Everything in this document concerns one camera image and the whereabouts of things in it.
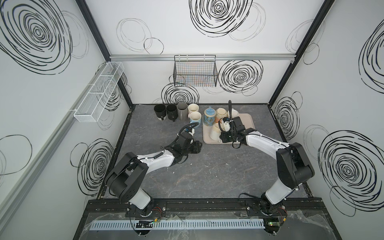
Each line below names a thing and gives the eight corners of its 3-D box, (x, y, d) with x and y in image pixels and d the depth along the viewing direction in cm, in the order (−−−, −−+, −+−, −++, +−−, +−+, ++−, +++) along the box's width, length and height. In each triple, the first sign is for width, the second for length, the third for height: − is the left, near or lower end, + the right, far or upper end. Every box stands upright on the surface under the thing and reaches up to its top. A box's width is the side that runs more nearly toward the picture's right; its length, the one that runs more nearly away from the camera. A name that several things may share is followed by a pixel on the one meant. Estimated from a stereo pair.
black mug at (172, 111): (167, 121, 111) (165, 113, 103) (168, 112, 117) (166, 103, 109) (177, 122, 111) (176, 113, 103) (178, 112, 117) (177, 103, 109)
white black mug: (155, 123, 110) (152, 114, 102) (158, 112, 117) (155, 103, 109) (166, 123, 110) (163, 114, 102) (167, 112, 117) (165, 103, 109)
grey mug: (177, 122, 109) (176, 113, 102) (178, 111, 116) (177, 102, 108) (187, 122, 109) (187, 113, 102) (188, 111, 116) (187, 102, 108)
